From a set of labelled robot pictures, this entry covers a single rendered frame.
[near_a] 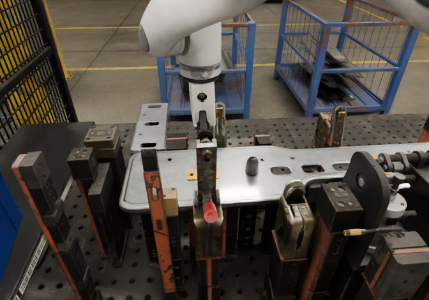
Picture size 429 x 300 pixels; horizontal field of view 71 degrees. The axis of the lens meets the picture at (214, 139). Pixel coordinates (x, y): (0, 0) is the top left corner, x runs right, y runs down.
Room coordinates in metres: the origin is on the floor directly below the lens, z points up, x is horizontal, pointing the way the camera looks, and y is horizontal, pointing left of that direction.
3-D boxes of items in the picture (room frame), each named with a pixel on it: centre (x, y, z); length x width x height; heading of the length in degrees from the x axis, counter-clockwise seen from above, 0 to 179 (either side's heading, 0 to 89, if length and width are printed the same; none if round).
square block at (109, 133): (0.69, 0.31, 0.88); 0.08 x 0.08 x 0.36; 5
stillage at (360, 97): (3.02, -1.20, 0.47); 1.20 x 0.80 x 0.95; 5
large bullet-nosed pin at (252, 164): (0.59, -0.10, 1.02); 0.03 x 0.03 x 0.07
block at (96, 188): (0.57, 0.29, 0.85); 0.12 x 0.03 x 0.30; 5
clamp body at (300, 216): (0.40, -0.16, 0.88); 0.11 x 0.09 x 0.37; 5
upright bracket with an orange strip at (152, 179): (0.42, 0.12, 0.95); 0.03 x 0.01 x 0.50; 95
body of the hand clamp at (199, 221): (0.42, 0.01, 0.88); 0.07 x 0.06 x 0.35; 5
